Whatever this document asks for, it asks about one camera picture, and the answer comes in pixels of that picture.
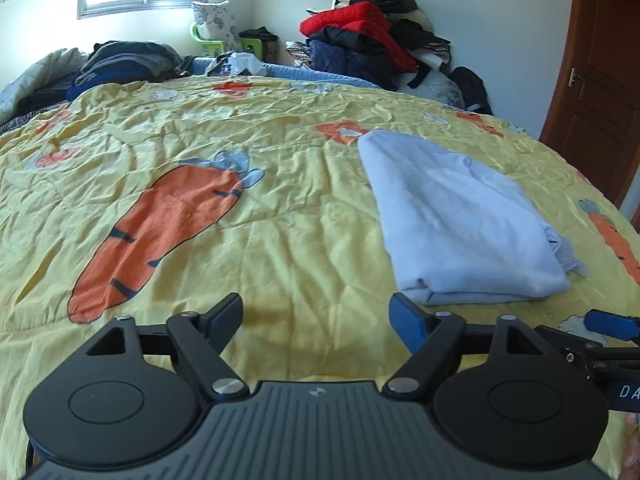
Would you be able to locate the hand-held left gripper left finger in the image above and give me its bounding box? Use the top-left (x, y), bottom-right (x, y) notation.
top-left (70, 292), bottom-right (250, 403)

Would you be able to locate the yellow carrot print blanket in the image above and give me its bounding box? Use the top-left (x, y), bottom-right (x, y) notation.
top-left (0, 74), bottom-right (640, 480)

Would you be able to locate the blue knitted blanket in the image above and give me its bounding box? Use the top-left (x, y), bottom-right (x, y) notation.
top-left (192, 56), bottom-right (387, 92)

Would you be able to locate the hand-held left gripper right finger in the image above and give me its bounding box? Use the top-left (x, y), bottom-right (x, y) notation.
top-left (382, 292), bottom-right (546, 405)

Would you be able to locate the navy puffer jacket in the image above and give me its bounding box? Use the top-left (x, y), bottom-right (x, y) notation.
top-left (306, 27), bottom-right (402, 92)

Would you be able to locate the white plastic bag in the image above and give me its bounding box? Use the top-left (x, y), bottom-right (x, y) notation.
top-left (205, 51), bottom-right (264, 77)

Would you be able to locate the green plastic stool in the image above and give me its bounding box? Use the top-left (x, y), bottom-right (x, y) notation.
top-left (190, 22), bottom-right (267, 59)

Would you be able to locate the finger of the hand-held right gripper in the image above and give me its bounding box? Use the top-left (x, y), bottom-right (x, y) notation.
top-left (584, 309), bottom-right (640, 347)

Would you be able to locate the person's right hand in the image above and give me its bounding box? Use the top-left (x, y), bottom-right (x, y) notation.
top-left (620, 411), bottom-right (640, 480)

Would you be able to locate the light blue shirt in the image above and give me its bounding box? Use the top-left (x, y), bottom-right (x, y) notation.
top-left (357, 129), bottom-right (589, 307)

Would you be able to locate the black backpack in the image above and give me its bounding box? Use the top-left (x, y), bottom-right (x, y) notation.
top-left (446, 65), bottom-right (494, 116)

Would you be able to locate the brown wooden door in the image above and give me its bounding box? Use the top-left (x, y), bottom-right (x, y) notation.
top-left (537, 0), bottom-right (640, 235)

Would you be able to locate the black bag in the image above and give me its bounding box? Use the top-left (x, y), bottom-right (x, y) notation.
top-left (239, 27), bottom-right (279, 64)

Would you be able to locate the pile of dark clothes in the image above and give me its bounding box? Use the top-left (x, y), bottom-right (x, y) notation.
top-left (334, 0), bottom-right (452, 68)

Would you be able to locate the stack of folded dark clothes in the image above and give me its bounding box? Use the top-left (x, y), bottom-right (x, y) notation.
top-left (66, 40), bottom-right (195, 101)

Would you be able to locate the floral pillow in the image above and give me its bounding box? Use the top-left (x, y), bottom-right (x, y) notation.
top-left (191, 0), bottom-right (243, 54)

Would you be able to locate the red jacket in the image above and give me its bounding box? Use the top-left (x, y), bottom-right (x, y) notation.
top-left (299, 1), bottom-right (419, 72)

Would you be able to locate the grey duvet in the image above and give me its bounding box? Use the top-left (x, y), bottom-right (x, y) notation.
top-left (0, 47), bottom-right (92, 128)

